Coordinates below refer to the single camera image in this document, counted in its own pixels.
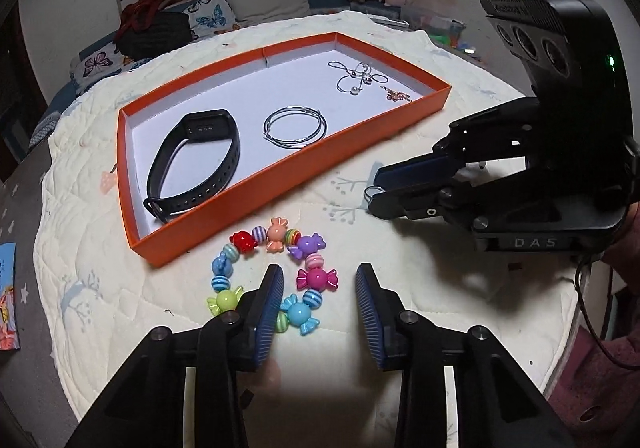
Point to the cream printed quilt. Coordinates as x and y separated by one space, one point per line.
125 288

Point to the person's dark pink clothing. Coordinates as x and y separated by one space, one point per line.
600 393

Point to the children's picture book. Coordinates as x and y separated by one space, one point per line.
7 298

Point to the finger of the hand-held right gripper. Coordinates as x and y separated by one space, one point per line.
420 205
415 168

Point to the butterfly print pillow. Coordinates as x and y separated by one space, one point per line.
100 66
212 16

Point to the red cloth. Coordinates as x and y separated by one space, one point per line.
142 11

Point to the person's right forearm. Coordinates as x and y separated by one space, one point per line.
627 248

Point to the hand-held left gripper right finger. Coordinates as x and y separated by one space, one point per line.
369 315

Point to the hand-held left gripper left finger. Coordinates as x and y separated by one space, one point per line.
270 315

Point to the beige pillow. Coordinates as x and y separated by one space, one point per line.
270 1

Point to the grey star bedsheet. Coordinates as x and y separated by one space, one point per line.
20 208

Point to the large silver hoop earring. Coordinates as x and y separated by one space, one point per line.
265 128
326 128

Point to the black smart band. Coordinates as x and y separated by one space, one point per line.
220 119

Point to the orange shallow box tray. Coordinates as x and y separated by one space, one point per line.
280 88

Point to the black bag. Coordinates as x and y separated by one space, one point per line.
157 36

